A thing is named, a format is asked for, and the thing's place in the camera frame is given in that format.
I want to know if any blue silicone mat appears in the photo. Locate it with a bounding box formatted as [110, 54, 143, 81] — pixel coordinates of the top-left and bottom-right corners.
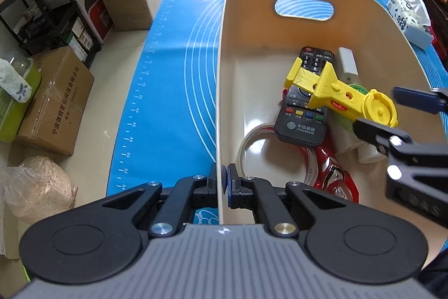
[107, 0, 448, 252]

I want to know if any white tissue pack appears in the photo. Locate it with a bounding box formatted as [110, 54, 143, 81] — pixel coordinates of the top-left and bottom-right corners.
[386, 0, 435, 51]

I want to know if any white rolled towel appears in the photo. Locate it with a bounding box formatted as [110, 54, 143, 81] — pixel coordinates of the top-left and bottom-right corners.
[0, 59, 32, 104]

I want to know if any clear tape roll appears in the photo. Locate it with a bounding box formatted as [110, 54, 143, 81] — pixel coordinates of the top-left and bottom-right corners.
[240, 123, 314, 186]

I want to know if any beige plastic basket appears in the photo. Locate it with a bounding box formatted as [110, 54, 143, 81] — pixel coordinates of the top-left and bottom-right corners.
[214, 0, 448, 226]

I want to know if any black metal rack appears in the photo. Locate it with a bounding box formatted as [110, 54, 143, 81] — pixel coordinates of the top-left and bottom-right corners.
[0, 0, 102, 70]

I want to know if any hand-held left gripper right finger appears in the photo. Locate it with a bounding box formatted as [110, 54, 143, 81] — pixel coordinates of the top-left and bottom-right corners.
[221, 163, 354, 238]

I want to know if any black remote control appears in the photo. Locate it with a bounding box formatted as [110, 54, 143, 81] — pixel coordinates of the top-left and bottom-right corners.
[274, 46, 336, 147]

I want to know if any green round lid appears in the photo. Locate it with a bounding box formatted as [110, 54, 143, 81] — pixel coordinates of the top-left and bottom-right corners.
[336, 84, 368, 131]

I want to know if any yellow plastic toy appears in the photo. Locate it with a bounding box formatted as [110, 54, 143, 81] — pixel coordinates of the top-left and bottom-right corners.
[284, 57, 399, 127]

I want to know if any red appliance box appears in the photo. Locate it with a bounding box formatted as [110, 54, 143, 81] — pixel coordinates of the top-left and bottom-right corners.
[59, 0, 114, 45]

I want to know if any dark cloth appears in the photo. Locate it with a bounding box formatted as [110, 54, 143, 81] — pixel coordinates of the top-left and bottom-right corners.
[418, 252, 448, 299]

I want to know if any white charger block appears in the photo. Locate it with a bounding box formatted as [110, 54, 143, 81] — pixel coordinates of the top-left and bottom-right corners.
[338, 47, 360, 84]

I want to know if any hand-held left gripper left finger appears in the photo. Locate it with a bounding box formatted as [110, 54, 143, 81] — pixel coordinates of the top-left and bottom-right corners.
[101, 162, 219, 238]

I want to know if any red silver toy figure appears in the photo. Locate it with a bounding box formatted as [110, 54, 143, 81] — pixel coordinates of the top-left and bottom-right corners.
[282, 89, 360, 205]

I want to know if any bag of wood shavings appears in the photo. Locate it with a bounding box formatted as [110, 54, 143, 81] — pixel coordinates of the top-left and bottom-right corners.
[0, 155, 78, 224]

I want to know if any green plastic container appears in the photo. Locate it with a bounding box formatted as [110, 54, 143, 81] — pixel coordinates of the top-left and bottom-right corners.
[0, 54, 42, 142]

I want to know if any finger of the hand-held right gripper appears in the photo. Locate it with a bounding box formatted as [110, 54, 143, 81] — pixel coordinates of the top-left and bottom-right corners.
[393, 86, 448, 115]
[352, 117, 448, 196]

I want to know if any cardboard box with black print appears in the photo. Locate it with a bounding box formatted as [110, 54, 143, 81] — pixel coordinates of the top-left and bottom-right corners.
[16, 46, 95, 156]

